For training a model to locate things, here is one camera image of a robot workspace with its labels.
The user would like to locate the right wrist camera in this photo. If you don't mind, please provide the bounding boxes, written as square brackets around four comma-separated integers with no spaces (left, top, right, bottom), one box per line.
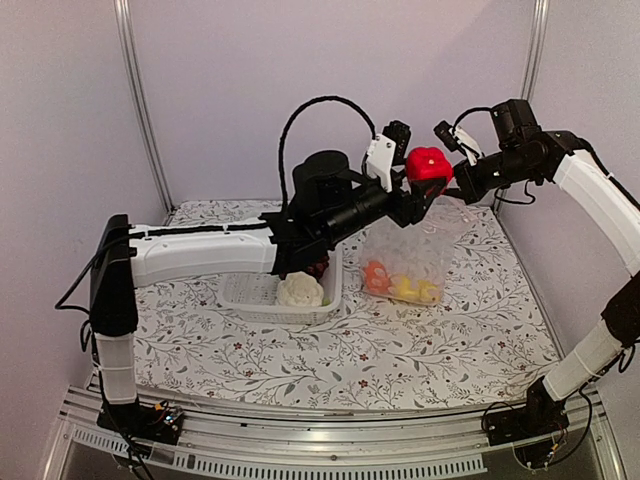
[433,120,484,166]

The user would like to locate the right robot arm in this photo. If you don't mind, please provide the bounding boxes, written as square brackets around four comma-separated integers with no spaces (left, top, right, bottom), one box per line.
[434,99,639,436]

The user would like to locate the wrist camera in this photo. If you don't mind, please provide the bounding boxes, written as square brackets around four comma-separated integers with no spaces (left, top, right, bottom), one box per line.
[433,120,484,166]
[362,120,411,193]

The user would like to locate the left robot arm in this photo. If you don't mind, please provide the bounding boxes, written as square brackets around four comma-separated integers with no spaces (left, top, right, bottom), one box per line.
[81,121,453,434]

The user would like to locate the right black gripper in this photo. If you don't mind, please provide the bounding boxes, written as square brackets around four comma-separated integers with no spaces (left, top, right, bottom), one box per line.
[442,146,541,203]

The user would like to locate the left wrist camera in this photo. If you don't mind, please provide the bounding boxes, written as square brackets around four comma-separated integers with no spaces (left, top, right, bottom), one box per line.
[362,120,411,193]

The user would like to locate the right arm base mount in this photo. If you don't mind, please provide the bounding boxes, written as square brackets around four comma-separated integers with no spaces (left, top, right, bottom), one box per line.
[481,396,569,446]

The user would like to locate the white plastic basket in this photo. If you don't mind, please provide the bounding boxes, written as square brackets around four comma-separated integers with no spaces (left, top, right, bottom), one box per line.
[219,251,343,325]

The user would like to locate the dark purple toy grapes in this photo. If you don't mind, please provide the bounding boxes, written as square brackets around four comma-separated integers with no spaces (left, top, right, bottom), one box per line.
[305,256,329,280]

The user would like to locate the clear zip top bag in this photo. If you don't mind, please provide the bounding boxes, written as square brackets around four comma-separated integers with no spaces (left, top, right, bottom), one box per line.
[360,197,476,306]

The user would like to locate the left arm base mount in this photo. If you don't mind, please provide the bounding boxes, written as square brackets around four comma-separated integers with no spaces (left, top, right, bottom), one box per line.
[97,399,184,445]

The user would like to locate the white toy cauliflower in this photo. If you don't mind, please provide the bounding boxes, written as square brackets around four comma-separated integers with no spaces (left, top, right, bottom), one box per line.
[275,272,324,307]

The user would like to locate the floral table mat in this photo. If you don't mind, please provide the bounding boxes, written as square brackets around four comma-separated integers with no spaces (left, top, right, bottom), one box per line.
[134,207,558,410]

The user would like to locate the front aluminium rail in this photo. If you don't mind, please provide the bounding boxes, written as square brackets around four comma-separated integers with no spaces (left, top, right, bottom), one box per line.
[38,384,632,479]

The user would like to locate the red toy bell pepper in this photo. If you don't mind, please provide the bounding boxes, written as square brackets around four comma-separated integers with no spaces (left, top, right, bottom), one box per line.
[405,147,453,185]

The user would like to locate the left aluminium frame post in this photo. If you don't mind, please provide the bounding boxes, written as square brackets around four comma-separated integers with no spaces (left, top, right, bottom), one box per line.
[113,0,175,214]

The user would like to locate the right aluminium frame post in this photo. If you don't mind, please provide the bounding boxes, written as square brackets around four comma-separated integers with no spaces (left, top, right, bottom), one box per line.
[520,0,550,101]

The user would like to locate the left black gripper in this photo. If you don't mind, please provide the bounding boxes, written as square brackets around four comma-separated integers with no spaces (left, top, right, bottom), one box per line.
[323,159,447,246]

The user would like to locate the aluminium frame post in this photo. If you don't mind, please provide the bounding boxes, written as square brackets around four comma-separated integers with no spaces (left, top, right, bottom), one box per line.
[520,0,550,101]
[113,0,175,214]

